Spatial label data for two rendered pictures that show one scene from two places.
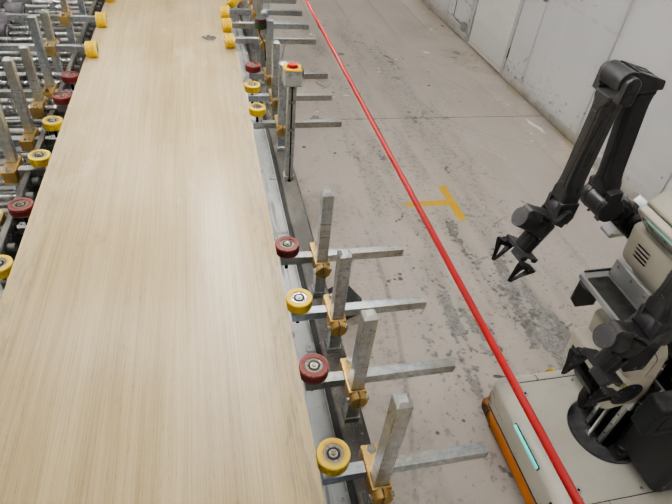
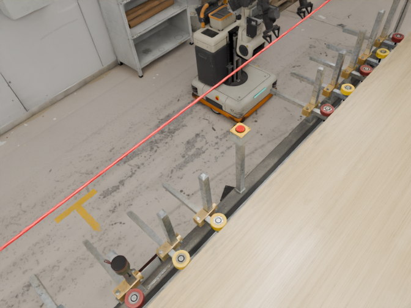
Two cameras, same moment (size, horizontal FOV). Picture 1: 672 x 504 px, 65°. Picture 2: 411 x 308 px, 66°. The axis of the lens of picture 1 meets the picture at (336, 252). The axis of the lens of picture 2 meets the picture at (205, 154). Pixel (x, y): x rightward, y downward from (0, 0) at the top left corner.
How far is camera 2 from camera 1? 285 cm
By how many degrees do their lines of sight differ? 72
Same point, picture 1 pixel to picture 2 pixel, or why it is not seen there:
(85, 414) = not seen: outside the picture
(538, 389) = (233, 95)
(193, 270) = (383, 123)
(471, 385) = (227, 134)
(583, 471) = (256, 77)
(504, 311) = (169, 142)
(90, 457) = not seen: outside the picture
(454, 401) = not seen: hidden behind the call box
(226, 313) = (383, 99)
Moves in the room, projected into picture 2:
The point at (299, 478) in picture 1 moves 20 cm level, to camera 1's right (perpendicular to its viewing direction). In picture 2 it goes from (397, 53) to (375, 41)
